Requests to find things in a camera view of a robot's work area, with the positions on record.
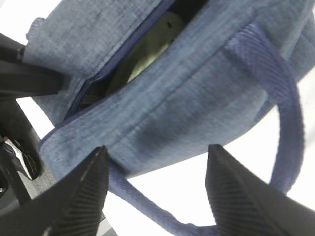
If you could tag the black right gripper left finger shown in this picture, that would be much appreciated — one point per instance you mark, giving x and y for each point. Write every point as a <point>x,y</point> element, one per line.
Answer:
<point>71,207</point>

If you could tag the green lid glass container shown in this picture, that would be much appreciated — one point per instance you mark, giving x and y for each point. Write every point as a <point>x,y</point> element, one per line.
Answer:
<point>147,50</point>

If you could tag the navy blue lunch bag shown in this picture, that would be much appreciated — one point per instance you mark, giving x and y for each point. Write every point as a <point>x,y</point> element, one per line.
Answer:
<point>229,78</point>

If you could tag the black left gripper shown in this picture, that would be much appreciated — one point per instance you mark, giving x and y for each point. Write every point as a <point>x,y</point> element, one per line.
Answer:
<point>20,165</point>

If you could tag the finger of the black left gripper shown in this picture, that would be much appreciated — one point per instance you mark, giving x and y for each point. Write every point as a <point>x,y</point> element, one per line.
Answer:
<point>22,79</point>

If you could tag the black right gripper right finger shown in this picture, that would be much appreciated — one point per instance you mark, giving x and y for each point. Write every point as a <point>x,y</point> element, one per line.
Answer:
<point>244,205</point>

